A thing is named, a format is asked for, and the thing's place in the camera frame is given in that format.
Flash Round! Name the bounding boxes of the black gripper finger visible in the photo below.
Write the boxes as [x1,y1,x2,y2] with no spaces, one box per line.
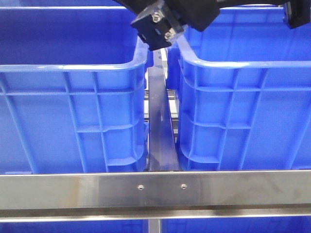
[283,0,311,29]

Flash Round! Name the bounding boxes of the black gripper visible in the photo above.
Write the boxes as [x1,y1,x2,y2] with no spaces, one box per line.
[114,0,277,52]

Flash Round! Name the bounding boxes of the left blue plastic crate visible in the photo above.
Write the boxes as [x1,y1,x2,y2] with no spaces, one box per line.
[0,7,153,175]

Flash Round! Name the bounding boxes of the blue plastic crate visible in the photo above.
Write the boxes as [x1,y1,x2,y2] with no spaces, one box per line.
[0,7,153,175]
[167,6,311,171]

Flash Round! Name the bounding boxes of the right blue plastic crate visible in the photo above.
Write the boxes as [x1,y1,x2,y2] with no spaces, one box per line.
[167,6,311,171]

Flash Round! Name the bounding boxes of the steel centre divider bar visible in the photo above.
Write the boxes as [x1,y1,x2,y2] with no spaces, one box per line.
[148,50,180,172]

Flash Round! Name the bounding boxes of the far left blue crate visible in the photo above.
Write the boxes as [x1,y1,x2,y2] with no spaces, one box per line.
[0,0,121,7]

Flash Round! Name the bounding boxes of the lower left blue crate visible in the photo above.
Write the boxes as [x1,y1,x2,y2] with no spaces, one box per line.
[0,220,148,233]

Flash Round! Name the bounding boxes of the lower right blue crate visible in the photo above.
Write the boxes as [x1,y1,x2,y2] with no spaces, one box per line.
[162,216,311,233]

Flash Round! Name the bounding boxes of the right rail screw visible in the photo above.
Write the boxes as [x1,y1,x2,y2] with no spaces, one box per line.
[180,183,187,190]

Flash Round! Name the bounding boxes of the stainless steel front rail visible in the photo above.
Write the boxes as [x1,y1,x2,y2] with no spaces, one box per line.
[0,170,311,222]

